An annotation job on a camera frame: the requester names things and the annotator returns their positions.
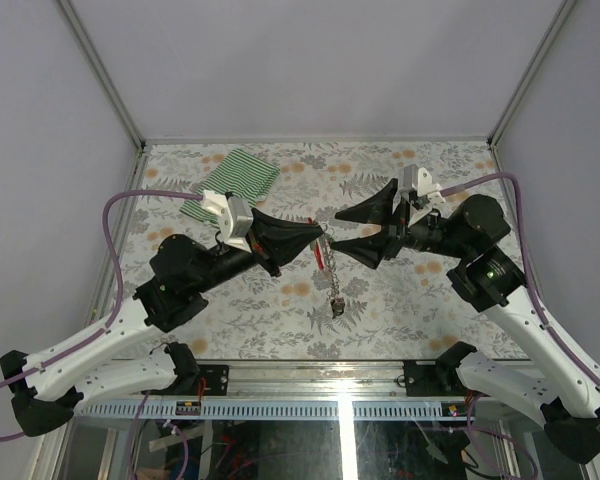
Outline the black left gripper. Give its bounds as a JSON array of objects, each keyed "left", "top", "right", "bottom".
[{"left": 195, "top": 208, "right": 325, "bottom": 295}]

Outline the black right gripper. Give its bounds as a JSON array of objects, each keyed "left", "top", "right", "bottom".
[{"left": 330, "top": 178, "right": 471, "bottom": 269}]

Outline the red handled carabiner keyring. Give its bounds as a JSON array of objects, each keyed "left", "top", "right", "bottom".
[{"left": 310, "top": 234, "right": 326, "bottom": 273}]

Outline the silver keys bunch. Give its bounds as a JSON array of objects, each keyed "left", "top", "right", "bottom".
[{"left": 321, "top": 233, "right": 346, "bottom": 319}]

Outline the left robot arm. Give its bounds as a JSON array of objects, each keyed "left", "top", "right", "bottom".
[{"left": 0, "top": 210, "right": 323, "bottom": 437}]

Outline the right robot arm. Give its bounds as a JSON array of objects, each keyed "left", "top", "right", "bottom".
[{"left": 332, "top": 180, "right": 600, "bottom": 464}]

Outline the green white striped cloth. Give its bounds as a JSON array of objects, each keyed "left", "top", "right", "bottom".
[{"left": 195, "top": 149, "right": 280, "bottom": 207}]

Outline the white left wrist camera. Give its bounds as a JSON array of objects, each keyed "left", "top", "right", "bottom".
[{"left": 200, "top": 190, "right": 254, "bottom": 253}]

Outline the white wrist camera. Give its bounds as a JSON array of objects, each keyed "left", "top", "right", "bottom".
[
  {"left": 398, "top": 165, "right": 446, "bottom": 227},
  {"left": 200, "top": 190, "right": 254, "bottom": 253}
]

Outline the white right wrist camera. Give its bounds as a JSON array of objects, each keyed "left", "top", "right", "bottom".
[{"left": 398, "top": 165, "right": 446, "bottom": 227}]

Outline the aluminium front rail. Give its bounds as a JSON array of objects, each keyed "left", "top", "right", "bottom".
[{"left": 54, "top": 358, "right": 531, "bottom": 401}]

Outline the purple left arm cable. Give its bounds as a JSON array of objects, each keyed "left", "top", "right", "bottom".
[{"left": 0, "top": 189, "right": 206, "bottom": 480}]

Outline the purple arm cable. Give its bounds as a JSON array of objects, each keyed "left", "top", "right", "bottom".
[
  {"left": 439, "top": 172, "right": 600, "bottom": 480},
  {"left": 0, "top": 189, "right": 206, "bottom": 480}
]

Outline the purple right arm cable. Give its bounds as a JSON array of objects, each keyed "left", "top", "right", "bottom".
[{"left": 439, "top": 172, "right": 600, "bottom": 480}]

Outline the blue slotted cable duct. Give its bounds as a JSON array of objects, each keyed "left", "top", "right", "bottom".
[{"left": 77, "top": 398, "right": 450, "bottom": 421}]

